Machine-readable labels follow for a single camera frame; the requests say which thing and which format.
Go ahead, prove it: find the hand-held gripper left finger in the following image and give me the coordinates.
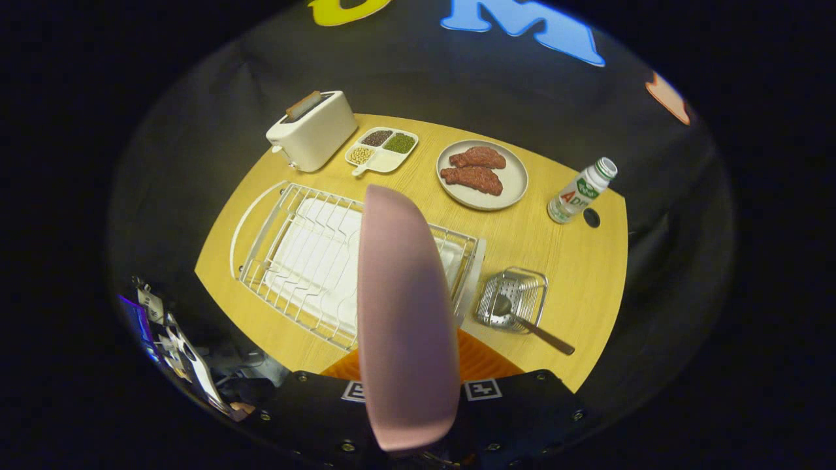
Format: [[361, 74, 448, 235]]
[[258, 349, 393, 467]]

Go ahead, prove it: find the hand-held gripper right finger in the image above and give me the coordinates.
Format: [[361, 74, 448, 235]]
[[449, 326, 588, 468]]

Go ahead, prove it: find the wooden handled metal spoon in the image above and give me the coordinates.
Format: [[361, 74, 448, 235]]
[[491, 294, 577, 356]]

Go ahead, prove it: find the metal wire basket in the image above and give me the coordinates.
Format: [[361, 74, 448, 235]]
[[475, 266, 549, 335]]

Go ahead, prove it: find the pink plate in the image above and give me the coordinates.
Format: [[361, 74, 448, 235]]
[[357, 184, 461, 452]]

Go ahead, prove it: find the white wire dish rack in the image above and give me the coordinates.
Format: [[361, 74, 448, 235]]
[[230, 181, 487, 353]]

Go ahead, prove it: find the beige round plate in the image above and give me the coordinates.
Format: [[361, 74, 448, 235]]
[[436, 140, 529, 211]]

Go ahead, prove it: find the white divided bean dish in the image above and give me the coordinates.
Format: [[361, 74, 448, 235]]
[[345, 127, 419, 177]]

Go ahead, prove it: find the white equipment pile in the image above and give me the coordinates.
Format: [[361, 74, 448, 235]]
[[134, 277, 255, 422]]

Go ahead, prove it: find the white green drink bottle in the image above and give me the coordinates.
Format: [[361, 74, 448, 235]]
[[547, 157, 619, 225]]

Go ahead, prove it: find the brown meat piece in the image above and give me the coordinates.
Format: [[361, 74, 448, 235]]
[[440, 166, 504, 196], [449, 146, 507, 170]]

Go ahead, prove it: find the white toaster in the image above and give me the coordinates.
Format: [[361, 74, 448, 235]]
[[266, 90, 359, 173]]

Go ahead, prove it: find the toast slice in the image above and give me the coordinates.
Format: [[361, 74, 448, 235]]
[[285, 91, 323, 121]]

